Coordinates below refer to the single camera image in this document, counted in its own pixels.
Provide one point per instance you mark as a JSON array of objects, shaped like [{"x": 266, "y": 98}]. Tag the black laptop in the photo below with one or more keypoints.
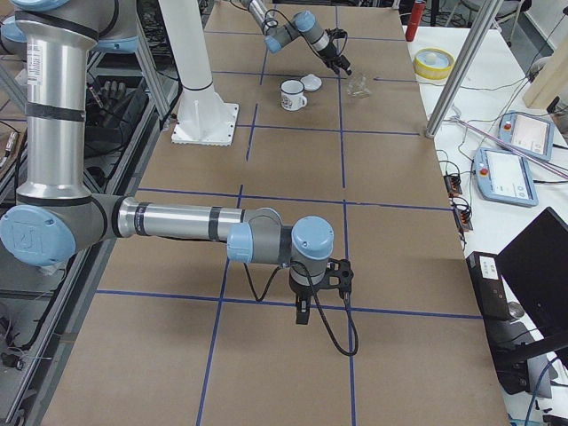
[{"x": 534, "y": 265}]

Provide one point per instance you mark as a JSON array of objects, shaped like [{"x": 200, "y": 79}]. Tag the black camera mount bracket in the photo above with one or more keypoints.
[{"x": 338, "y": 276}]

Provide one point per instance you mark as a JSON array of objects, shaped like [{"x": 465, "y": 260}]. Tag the white enamel mug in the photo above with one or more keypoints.
[{"x": 292, "y": 95}]

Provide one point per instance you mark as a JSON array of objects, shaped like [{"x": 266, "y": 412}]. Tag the aluminium frame post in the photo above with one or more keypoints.
[{"x": 473, "y": 41}]

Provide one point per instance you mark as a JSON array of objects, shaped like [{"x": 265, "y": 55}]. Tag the lower teach pendant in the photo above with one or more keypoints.
[{"x": 504, "y": 177}]

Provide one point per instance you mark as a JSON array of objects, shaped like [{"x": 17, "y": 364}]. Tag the wooden beam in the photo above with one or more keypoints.
[{"x": 550, "y": 81}]

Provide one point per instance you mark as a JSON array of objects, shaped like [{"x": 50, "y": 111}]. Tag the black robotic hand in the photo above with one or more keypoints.
[{"x": 109, "y": 98}]

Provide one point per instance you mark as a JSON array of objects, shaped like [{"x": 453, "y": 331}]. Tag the orange connector board lower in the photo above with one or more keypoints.
[{"x": 462, "y": 221}]

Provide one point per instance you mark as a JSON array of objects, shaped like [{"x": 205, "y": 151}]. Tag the orange connector board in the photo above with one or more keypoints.
[
  {"x": 462, "y": 221},
  {"x": 453, "y": 183}
]

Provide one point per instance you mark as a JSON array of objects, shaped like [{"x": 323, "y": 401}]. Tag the red bottle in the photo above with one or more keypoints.
[{"x": 415, "y": 19}]

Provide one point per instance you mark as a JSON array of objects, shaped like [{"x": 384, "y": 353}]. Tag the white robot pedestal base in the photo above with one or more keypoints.
[{"x": 203, "y": 118}]

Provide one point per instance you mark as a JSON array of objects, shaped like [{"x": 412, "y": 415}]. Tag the upper teach pendant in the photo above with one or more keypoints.
[{"x": 530, "y": 134}]

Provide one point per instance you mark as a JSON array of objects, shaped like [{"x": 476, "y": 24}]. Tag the teach pendant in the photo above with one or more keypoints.
[
  {"x": 504, "y": 177},
  {"x": 530, "y": 134}
]

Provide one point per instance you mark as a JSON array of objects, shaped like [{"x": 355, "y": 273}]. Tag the yellow tape roll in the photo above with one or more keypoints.
[{"x": 433, "y": 63}]

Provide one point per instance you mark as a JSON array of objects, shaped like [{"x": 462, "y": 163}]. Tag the white round lid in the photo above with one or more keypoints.
[{"x": 311, "y": 82}]

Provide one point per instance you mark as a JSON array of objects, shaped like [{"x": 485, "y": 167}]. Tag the orange connector board upper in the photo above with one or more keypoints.
[{"x": 453, "y": 183}]

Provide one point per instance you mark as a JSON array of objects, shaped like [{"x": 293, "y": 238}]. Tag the black box device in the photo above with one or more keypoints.
[{"x": 488, "y": 286}]

